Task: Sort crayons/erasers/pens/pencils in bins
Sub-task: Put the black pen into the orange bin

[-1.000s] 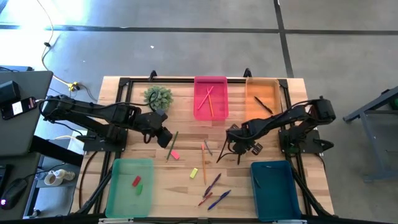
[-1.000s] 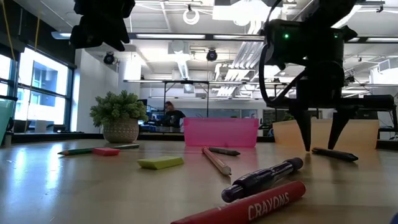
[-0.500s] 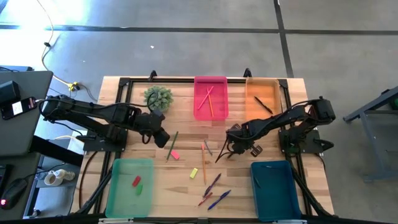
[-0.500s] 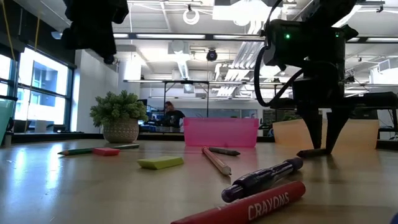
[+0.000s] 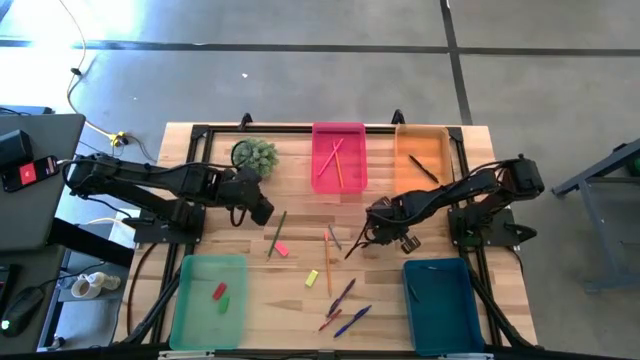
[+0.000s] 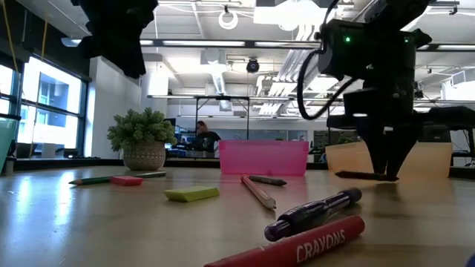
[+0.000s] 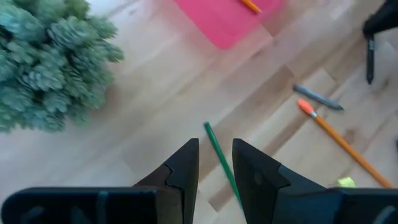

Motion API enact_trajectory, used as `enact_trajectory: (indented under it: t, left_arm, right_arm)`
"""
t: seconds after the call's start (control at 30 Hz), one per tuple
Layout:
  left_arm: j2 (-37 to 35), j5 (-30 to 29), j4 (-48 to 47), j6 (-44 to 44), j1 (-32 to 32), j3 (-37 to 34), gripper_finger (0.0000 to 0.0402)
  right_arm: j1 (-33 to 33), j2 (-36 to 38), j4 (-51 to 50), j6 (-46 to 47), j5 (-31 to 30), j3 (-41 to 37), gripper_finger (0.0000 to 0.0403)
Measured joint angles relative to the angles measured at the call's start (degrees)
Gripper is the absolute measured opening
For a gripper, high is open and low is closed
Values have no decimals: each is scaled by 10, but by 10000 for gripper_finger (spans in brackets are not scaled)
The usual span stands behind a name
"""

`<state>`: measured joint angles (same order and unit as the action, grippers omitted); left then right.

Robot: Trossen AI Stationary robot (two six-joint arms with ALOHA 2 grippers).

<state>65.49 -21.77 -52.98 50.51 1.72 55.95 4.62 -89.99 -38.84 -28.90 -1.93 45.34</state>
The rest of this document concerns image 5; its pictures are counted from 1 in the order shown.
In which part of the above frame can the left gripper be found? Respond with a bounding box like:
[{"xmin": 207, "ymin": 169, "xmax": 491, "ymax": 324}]
[{"xmin": 217, "ymin": 166, "xmax": 275, "ymax": 226}]

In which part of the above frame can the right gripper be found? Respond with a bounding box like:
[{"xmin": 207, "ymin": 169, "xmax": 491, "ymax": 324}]
[{"xmin": 360, "ymin": 196, "xmax": 407, "ymax": 249}]

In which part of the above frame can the green pencil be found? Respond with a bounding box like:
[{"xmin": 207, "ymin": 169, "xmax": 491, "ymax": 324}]
[{"xmin": 265, "ymin": 210, "xmax": 289, "ymax": 262}]

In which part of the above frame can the plain black pen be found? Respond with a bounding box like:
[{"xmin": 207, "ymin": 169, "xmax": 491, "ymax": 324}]
[{"xmin": 343, "ymin": 225, "xmax": 375, "ymax": 261}]

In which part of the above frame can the orange pencil orange eraser cap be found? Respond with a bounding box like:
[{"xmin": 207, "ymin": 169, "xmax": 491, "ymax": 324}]
[{"xmin": 322, "ymin": 230, "xmax": 334, "ymax": 299}]

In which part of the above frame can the black pen silver band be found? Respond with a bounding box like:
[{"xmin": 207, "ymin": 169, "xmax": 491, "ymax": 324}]
[{"xmin": 407, "ymin": 153, "xmax": 441, "ymax": 185}]

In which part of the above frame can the pink pencil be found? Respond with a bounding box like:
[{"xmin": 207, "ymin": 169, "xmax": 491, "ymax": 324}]
[{"xmin": 317, "ymin": 137, "xmax": 346, "ymax": 178}]

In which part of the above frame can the red pen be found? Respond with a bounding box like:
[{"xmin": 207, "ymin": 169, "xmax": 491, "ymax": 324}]
[{"xmin": 317, "ymin": 307, "xmax": 344, "ymax": 333}]

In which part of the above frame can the small green artificial plant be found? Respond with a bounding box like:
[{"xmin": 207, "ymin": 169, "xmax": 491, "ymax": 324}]
[{"xmin": 232, "ymin": 137, "xmax": 280, "ymax": 179}]

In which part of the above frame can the translucent pink plastic bin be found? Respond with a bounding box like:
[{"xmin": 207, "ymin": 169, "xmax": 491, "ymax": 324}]
[{"xmin": 310, "ymin": 121, "xmax": 370, "ymax": 195}]

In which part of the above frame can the purple pen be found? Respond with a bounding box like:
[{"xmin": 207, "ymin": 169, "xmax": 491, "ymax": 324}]
[{"xmin": 325, "ymin": 277, "xmax": 358, "ymax": 320}]

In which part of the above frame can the plain orange pencil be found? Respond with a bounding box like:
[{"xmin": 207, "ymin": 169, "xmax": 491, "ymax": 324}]
[{"xmin": 331, "ymin": 141, "xmax": 346, "ymax": 190}]

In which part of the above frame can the blue pen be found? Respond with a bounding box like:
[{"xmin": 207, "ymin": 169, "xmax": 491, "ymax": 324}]
[{"xmin": 332, "ymin": 304, "xmax": 373, "ymax": 340}]

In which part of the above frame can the translucent orange plastic bin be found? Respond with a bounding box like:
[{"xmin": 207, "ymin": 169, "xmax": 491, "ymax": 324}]
[{"xmin": 393, "ymin": 124, "xmax": 454, "ymax": 195}]

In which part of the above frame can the blue plastic bin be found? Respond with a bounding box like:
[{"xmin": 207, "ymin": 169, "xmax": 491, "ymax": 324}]
[{"xmin": 402, "ymin": 257, "xmax": 486, "ymax": 357}]

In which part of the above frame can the translucent green plastic bin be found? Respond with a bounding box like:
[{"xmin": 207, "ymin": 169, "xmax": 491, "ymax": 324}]
[{"xmin": 168, "ymin": 253, "xmax": 250, "ymax": 352}]

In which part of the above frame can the roll of tape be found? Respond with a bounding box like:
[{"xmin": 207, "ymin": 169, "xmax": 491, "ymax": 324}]
[{"xmin": 70, "ymin": 271, "xmax": 122, "ymax": 301}]

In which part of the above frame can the dark office desk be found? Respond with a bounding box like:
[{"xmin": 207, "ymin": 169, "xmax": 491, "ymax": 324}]
[{"xmin": 0, "ymin": 112, "xmax": 136, "ymax": 269}]

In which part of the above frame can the gray metal bench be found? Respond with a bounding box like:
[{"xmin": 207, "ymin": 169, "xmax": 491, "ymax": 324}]
[{"xmin": 551, "ymin": 138, "xmax": 640, "ymax": 294}]

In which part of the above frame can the smartphone with red screen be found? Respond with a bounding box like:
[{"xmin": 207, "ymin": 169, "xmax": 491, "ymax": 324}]
[{"xmin": 1, "ymin": 154, "xmax": 61, "ymax": 194}]

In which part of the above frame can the small black box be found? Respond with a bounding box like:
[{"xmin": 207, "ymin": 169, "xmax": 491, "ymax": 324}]
[{"xmin": 0, "ymin": 128, "xmax": 35, "ymax": 170}]

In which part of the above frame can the black computer mouse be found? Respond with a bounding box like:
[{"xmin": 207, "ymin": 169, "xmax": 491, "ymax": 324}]
[{"xmin": 0, "ymin": 285, "xmax": 46, "ymax": 339}]

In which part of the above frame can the black aluminium table frame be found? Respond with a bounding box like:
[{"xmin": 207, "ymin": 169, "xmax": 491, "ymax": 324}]
[{"xmin": 149, "ymin": 108, "xmax": 506, "ymax": 349}]

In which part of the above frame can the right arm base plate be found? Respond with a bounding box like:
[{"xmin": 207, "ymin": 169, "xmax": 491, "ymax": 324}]
[{"xmin": 446, "ymin": 206, "xmax": 539, "ymax": 250}]

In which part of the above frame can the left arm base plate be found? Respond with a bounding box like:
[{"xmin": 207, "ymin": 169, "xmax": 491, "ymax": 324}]
[{"xmin": 133, "ymin": 203, "xmax": 207, "ymax": 245}]

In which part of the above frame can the cream floor cable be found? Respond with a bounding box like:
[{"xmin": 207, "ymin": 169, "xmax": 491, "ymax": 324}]
[{"xmin": 57, "ymin": 0, "xmax": 119, "ymax": 139}]

